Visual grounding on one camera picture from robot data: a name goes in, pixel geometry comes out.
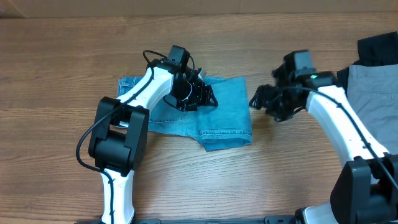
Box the grey folded trousers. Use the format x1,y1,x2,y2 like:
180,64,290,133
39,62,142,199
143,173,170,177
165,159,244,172
347,65,397,154

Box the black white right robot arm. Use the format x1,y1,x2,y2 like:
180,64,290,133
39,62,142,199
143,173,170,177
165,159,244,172
249,50,397,224

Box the light blue denim jeans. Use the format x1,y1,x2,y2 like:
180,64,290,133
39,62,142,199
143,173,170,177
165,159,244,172
116,76,253,152

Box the black folded garment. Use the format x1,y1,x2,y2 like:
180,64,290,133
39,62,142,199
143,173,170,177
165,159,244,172
337,31,397,96

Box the brown cardboard back panel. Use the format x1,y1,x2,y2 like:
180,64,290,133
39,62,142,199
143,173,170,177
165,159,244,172
1,0,397,18

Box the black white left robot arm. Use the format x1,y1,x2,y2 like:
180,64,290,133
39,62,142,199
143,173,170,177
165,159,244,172
88,45,218,223

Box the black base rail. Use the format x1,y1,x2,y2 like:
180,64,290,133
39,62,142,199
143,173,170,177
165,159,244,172
74,214,299,224

